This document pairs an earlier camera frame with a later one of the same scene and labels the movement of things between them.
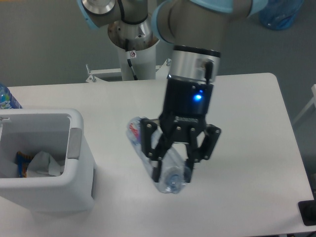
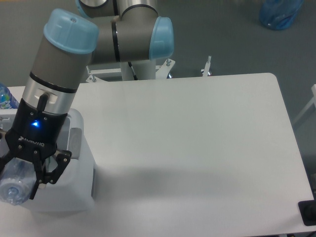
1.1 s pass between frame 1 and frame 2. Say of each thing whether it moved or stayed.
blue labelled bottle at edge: stayed
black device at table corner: stayed
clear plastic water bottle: moved
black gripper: moved
